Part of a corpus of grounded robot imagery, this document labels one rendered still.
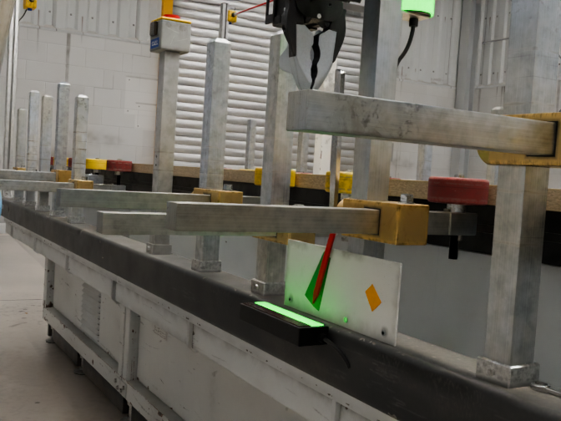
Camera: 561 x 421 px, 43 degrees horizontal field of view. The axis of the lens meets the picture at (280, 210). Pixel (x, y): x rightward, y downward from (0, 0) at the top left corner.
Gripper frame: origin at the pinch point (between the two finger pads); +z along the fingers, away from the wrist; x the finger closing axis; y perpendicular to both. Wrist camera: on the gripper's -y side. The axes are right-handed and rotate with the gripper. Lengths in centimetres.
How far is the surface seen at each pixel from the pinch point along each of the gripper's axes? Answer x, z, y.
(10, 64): -7, -32, 276
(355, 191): -6.2, 13.1, -2.8
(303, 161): -116, 5, 187
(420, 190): -23.7, 12.5, 4.3
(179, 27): -8, -19, 69
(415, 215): -8.1, 15.4, -12.7
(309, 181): -23.7, 12.6, 35.9
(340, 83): 0.8, 0.2, -7.8
